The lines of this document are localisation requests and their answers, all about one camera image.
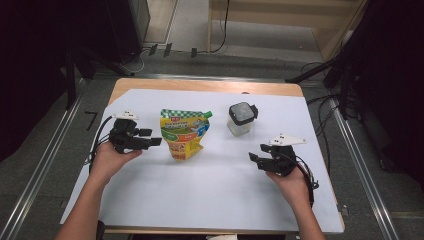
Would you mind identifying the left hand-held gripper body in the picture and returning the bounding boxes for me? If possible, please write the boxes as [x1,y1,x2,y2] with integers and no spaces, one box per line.
[109,110,141,155]

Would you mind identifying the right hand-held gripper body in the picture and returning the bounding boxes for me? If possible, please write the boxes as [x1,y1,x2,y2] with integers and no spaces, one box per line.
[264,133,308,177]

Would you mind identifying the yellow green spout pouch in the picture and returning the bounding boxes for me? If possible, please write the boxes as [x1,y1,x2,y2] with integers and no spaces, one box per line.
[159,108,214,162]

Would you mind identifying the clear jar with black lid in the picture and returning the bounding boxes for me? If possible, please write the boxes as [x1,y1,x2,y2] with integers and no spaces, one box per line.
[226,101,260,137]

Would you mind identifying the person's right hand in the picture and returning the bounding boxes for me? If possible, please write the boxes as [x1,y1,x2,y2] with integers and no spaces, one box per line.
[266,170,313,208]

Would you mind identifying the person's left hand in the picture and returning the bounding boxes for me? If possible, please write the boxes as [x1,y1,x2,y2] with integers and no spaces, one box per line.
[89,142,144,186]

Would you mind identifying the white paper sheet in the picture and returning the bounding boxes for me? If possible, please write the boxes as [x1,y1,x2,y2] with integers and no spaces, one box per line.
[59,88,345,234]

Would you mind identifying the wooden table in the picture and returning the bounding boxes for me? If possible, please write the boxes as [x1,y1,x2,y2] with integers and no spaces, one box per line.
[63,77,346,236]

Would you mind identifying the black metal stand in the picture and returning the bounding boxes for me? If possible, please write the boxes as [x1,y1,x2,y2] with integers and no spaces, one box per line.
[285,0,371,120]
[62,43,129,112]

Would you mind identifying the person's dark clothing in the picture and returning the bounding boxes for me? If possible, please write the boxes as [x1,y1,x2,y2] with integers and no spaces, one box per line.
[96,219,107,240]

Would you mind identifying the black cabinet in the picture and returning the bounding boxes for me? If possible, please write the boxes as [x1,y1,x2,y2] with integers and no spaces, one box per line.
[105,0,151,65]

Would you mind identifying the dark curtain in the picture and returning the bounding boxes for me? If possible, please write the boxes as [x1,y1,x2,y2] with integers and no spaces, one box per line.
[0,0,113,163]
[349,0,424,189]

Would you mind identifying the left hand-held gripper cable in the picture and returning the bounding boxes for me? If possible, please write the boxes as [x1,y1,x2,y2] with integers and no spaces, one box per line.
[88,115,115,165]

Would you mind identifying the hand-held gripper cable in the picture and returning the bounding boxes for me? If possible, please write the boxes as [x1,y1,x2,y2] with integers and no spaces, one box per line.
[283,152,320,206]
[88,115,115,165]

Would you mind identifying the right hand-held gripper cable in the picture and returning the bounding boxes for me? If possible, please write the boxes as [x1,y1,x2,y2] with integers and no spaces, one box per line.
[283,152,320,206]

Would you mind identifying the black floor cables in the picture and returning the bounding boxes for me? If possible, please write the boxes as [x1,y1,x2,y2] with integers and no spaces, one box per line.
[300,61,349,175]

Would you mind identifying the white floor cable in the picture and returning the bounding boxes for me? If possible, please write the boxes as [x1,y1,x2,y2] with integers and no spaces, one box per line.
[119,48,152,75]

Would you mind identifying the metal floor rail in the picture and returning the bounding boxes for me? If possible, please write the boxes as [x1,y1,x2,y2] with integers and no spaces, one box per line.
[0,78,88,240]
[90,73,288,84]
[328,98,400,240]

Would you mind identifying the black hanging cable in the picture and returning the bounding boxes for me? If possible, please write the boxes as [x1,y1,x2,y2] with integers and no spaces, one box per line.
[210,0,231,54]

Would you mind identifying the light wooden shelf frame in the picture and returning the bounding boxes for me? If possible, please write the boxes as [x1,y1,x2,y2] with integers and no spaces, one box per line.
[206,0,370,63]

